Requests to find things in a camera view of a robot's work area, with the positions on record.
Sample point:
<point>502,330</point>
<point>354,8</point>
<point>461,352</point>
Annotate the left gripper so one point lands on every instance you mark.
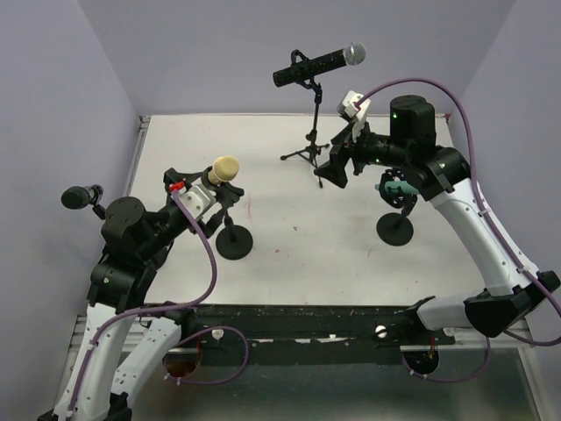
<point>208,229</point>

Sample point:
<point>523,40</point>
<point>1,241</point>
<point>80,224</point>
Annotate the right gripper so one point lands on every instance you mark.
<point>344,148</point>

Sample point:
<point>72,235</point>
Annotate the black tripod microphone stand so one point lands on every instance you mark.
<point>312,131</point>

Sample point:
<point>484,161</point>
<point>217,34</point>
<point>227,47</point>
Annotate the gold microphone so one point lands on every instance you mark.
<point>224,169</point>

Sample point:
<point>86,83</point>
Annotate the round base microphone stand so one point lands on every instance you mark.
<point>234,242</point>

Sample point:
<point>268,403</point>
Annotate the black glitter microphone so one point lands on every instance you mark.
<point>303,70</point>

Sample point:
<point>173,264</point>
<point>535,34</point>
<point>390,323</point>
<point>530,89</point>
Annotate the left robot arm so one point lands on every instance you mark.
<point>124,341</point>

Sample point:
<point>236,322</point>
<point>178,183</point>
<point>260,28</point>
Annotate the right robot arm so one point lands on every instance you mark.
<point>514,285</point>

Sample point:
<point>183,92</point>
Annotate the teal microphone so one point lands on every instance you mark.
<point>396,187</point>

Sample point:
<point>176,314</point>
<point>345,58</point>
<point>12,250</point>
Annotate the right round base stand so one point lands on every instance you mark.
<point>394,228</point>

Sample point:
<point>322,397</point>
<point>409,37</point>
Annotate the left edge microphone stand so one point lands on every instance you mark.
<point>96,196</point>

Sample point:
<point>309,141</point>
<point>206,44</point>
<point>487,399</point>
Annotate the small black microphone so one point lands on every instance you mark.
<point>79,197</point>

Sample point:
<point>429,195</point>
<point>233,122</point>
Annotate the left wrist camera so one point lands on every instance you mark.
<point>197,200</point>

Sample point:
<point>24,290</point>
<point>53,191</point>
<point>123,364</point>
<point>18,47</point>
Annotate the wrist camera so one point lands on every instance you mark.
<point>197,200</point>
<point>353,109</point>

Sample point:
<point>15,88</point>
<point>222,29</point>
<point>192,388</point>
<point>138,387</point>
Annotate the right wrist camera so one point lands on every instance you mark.
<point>353,109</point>

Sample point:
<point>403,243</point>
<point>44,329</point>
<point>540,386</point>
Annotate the black mounting rail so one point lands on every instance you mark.
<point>225,335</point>

